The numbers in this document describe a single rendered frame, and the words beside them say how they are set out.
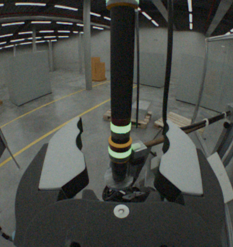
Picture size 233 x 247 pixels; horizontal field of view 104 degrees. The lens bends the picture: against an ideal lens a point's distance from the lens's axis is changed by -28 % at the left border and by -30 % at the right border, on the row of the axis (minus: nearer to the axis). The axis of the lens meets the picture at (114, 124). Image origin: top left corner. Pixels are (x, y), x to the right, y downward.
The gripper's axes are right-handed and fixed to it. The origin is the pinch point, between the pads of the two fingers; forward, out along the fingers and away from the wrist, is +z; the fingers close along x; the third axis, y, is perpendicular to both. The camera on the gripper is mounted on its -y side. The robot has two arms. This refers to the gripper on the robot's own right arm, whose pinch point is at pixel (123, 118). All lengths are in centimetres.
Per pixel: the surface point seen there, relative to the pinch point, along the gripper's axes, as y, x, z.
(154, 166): 51, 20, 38
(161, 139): 11.3, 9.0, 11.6
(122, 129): 5.1, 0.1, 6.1
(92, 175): 167, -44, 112
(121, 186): 19.8, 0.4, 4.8
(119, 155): 10.4, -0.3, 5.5
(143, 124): 154, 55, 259
